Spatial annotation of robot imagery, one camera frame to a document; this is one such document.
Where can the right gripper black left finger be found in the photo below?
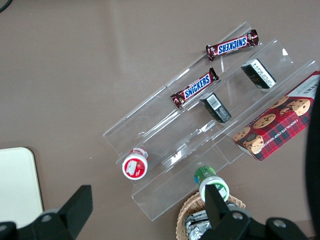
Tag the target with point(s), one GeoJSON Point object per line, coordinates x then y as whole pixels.
{"type": "Point", "coordinates": [65, 220]}

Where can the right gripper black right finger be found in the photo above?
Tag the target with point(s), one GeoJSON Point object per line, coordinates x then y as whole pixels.
{"type": "Point", "coordinates": [237, 227]}

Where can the oval wicker basket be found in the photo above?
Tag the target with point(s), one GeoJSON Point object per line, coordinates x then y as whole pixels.
{"type": "Point", "coordinates": [186, 212]}

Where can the beige plastic tray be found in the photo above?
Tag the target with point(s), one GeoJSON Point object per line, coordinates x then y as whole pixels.
{"type": "Point", "coordinates": [17, 185]}

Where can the silver foil packet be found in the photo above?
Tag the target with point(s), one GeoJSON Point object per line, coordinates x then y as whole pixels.
{"type": "Point", "coordinates": [197, 226]}

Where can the green lidded cup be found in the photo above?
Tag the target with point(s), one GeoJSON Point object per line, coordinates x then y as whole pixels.
{"type": "Point", "coordinates": [207, 177]}

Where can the red lidded cup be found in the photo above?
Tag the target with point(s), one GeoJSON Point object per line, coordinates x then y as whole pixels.
{"type": "Point", "coordinates": [135, 167]}

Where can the clear acrylic step stand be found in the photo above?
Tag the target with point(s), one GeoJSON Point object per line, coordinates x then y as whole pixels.
{"type": "Point", "coordinates": [175, 140]}

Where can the red tartan cookie box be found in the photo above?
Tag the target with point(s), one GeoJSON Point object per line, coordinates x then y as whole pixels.
{"type": "Point", "coordinates": [277, 125]}

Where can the small black box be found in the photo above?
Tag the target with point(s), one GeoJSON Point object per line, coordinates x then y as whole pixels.
{"type": "Point", "coordinates": [258, 74]}
{"type": "Point", "coordinates": [215, 108]}

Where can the Snickers chocolate bar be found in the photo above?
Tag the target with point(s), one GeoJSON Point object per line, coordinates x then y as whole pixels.
{"type": "Point", "coordinates": [232, 45]}
{"type": "Point", "coordinates": [196, 87]}

